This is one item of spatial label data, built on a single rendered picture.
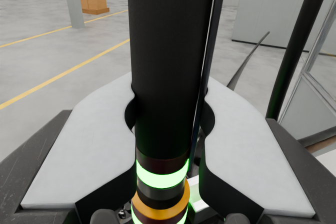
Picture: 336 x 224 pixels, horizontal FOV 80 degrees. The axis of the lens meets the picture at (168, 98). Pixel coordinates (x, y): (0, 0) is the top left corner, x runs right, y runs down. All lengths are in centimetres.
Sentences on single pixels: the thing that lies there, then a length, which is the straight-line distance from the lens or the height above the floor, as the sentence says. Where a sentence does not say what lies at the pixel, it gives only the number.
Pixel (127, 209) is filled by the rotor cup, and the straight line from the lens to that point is 35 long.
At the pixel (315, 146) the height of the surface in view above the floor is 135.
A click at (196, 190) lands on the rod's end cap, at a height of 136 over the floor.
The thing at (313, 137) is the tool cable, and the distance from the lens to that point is 28.
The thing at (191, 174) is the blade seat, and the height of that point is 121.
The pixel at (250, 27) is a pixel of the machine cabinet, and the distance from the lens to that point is 560.
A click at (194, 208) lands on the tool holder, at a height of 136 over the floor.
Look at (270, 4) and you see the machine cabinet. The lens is 552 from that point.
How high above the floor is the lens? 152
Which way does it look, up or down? 33 degrees down
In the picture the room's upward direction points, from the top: 3 degrees clockwise
